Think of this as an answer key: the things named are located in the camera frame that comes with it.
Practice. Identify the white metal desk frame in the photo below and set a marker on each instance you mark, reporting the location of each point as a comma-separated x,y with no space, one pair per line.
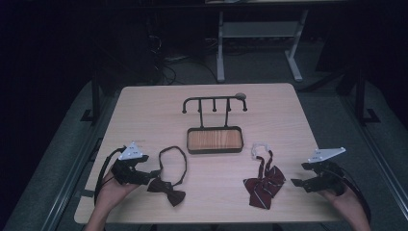
256,29

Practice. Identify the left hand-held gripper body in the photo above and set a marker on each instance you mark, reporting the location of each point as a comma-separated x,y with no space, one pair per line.
128,166

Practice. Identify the black metal stand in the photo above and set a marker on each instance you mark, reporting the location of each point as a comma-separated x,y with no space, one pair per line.
361,96
95,96

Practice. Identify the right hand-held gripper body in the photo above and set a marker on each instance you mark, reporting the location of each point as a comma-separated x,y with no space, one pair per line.
327,176

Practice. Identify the black hook rack wooden tray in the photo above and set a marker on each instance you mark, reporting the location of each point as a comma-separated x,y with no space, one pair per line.
215,139

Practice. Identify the dark brown bow tie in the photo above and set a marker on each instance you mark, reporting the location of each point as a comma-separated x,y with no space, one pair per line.
170,189

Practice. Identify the person's right hand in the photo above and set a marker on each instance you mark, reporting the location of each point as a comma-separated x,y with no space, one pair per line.
344,205

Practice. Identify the red striped bow tie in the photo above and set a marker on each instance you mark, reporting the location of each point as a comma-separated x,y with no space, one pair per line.
266,187

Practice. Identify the person's left hand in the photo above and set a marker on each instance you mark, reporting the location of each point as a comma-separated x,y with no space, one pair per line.
110,192

